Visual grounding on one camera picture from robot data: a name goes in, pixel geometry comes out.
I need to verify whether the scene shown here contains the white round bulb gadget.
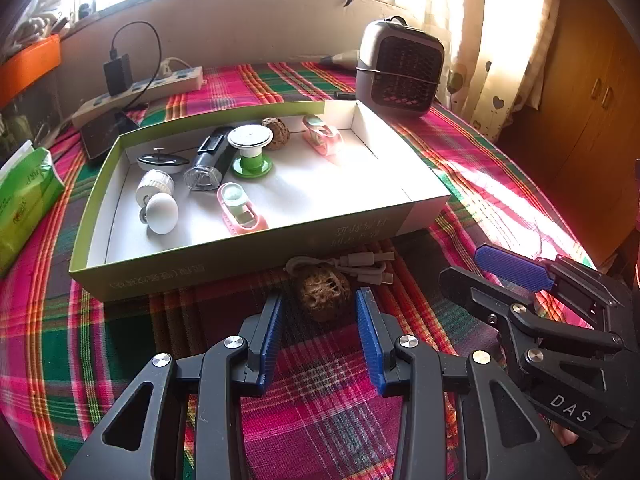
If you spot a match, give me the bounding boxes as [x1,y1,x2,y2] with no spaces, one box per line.
[140,193,179,235]

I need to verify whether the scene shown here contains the white green round spool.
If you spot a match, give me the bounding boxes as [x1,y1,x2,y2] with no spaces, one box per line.
[227,125,273,179]

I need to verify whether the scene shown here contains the brown wooden cabinet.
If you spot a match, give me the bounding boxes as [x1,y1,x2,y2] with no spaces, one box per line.
[498,0,639,266]

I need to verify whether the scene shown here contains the brown walnut on blanket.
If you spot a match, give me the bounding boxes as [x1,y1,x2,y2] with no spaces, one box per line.
[296,263,352,323]

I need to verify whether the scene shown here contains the plaid red green blanket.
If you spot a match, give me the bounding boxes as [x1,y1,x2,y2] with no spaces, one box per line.
[0,60,597,480]

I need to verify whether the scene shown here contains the grey portable heater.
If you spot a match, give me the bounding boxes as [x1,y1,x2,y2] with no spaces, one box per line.
[356,16,445,117]

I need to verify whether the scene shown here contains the green cardboard box tray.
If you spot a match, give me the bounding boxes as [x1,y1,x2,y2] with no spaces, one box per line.
[70,101,449,301]

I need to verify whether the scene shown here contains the pink clip far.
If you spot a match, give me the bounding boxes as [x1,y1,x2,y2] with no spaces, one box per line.
[303,115,343,157]

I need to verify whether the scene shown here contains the pink clip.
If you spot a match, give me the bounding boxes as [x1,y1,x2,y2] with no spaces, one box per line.
[303,115,343,157]
[216,182,268,235]

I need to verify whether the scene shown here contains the floral cream curtain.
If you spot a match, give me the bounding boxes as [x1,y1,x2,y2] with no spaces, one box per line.
[424,0,560,141]

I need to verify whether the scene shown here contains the pink clip near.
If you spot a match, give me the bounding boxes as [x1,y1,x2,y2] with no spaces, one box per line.
[216,182,268,235]

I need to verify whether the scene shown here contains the green tissue pack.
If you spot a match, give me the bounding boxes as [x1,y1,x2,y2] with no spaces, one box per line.
[0,140,64,278]

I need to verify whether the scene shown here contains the brown walnut in box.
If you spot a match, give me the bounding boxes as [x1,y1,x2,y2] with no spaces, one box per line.
[260,117,291,151]

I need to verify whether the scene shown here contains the black oval gadget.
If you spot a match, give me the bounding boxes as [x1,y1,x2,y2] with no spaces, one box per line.
[137,148,190,174]

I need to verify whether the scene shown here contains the black cylindrical flashlight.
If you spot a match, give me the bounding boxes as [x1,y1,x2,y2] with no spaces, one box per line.
[183,126,236,192]

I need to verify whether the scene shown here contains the black smartphone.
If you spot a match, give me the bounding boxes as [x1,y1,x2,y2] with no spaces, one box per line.
[80,110,139,164]

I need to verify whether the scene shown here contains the white power strip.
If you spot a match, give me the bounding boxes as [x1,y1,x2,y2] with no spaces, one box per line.
[72,66,204,128]

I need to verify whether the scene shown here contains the black charger adapter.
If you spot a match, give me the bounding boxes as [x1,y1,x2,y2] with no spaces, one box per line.
[103,48,132,96]

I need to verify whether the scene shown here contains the orange storage box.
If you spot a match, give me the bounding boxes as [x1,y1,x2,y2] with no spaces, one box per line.
[0,35,62,108]

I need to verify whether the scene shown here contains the white coiled usb cable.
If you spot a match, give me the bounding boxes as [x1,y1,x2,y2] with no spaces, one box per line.
[284,250,396,287]

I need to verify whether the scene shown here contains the black charger cable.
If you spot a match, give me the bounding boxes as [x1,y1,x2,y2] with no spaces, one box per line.
[109,20,164,112]

